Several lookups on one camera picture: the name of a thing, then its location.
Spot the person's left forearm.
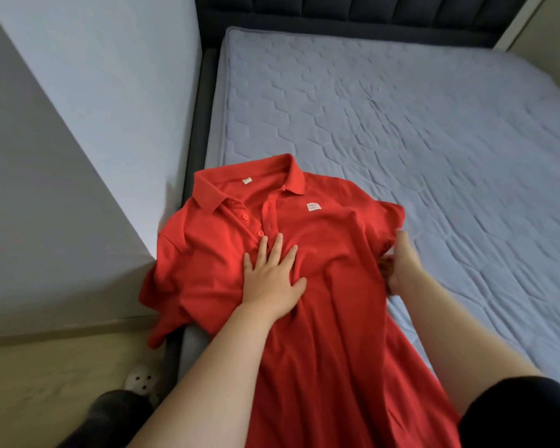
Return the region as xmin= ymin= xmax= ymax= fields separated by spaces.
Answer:
xmin=126 ymin=303 xmax=281 ymax=448

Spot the grey quilted bed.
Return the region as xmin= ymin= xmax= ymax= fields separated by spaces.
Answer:
xmin=177 ymin=27 xmax=560 ymax=399

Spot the red polo shirt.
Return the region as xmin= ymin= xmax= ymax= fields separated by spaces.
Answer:
xmin=138 ymin=152 xmax=463 ymax=448

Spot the dark grey upholstered headboard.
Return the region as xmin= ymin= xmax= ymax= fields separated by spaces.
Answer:
xmin=194 ymin=0 xmax=533 ymax=49

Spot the person's right forearm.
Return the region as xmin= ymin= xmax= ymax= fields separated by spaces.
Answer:
xmin=392 ymin=273 xmax=544 ymax=416

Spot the person's left hand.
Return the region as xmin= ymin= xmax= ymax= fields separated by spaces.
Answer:
xmin=241 ymin=233 xmax=309 ymax=323

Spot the person's white clog shoe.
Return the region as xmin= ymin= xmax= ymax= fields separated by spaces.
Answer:
xmin=123 ymin=365 xmax=166 ymax=407

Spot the person's right hand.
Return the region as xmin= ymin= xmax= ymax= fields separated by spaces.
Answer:
xmin=379 ymin=228 xmax=426 ymax=297

